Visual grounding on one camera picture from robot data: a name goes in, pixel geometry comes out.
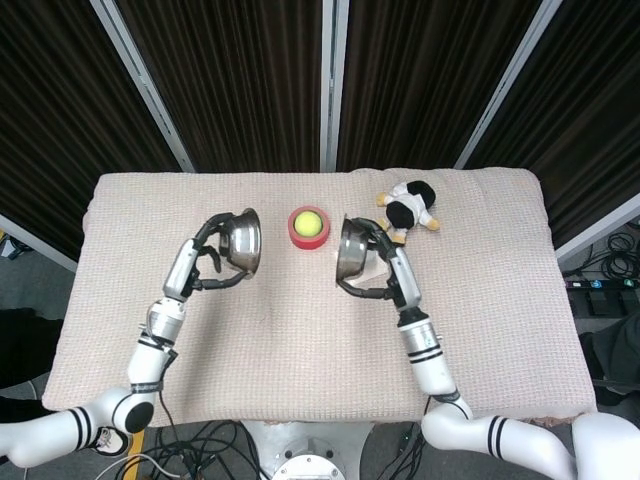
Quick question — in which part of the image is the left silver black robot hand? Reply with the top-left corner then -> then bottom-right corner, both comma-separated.
160,211 -> 254,304

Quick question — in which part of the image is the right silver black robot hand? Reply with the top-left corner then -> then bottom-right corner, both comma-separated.
337,216 -> 425,312

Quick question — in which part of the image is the stainless steel bowl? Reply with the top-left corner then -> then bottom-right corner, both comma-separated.
332,213 -> 374,292
218,207 -> 263,279

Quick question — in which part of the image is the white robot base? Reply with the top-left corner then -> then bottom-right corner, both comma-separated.
239,419 -> 374,480

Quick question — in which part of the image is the black and white plush toy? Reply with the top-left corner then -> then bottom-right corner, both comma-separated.
375,179 -> 443,245

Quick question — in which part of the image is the red tape roll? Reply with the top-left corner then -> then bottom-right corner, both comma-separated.
287,205 -> 331,251

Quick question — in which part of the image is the yellow-green tennis ball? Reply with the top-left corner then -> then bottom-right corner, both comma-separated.
293,211 -> 323,237

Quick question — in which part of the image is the beige waffle-weave table cloth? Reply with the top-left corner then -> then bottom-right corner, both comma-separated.
42,167 -> 599,429

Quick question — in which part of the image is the white patterned shoe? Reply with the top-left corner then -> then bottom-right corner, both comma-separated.
92,424 -> 134,457

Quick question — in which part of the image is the aluminium partition post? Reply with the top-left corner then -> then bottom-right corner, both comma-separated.
89,0 -> 196,174
554,198 -> 640,264
0,213 -> 80,274
319,0 -> 350,172
453,0 -> 576,170

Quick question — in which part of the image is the black cable bundle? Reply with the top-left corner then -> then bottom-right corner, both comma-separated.
564,219 -> 640,281
149,389 -> 264,480

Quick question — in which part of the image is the white cable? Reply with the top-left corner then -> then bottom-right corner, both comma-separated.
94,452 -> 176,480

